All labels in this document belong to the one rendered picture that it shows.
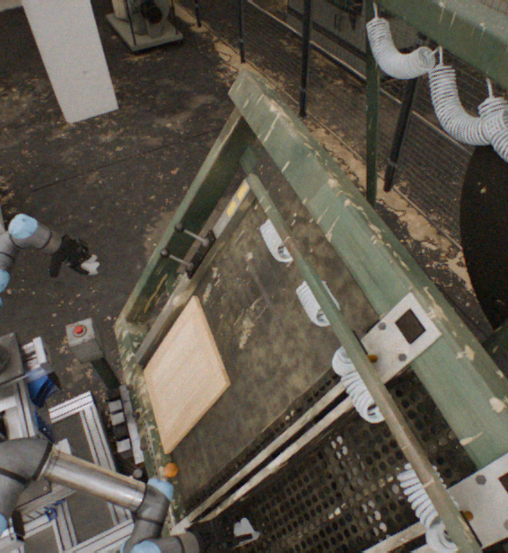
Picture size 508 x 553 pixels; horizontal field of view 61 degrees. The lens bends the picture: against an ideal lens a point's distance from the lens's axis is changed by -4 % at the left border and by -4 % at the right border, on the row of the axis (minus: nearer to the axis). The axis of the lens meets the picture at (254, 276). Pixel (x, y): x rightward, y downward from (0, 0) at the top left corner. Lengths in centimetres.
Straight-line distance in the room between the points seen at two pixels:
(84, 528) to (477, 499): 204
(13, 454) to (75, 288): 246
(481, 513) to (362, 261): 50
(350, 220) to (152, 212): 305
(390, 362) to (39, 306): 300
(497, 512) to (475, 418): 14
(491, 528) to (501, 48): 93
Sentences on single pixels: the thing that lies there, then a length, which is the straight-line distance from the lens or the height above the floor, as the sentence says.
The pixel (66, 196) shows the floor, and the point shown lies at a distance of 438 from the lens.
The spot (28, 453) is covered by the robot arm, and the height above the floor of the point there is 155.
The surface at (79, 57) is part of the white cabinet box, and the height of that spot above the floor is 67.
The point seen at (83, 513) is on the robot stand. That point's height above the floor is 21.
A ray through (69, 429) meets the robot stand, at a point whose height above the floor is 21.
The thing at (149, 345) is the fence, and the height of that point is 102.
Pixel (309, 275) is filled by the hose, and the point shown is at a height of 194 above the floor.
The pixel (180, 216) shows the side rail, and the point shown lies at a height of 141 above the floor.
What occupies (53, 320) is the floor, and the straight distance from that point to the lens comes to 345.
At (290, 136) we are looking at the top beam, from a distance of 123.
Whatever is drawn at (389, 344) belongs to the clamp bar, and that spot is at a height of 184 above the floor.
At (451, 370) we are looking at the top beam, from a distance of 84.
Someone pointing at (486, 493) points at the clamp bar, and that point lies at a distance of 84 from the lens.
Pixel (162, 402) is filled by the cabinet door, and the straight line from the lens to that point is 182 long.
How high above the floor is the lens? 259
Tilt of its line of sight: 51 degrees down
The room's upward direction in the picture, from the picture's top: 3 degrees counter-clockwise
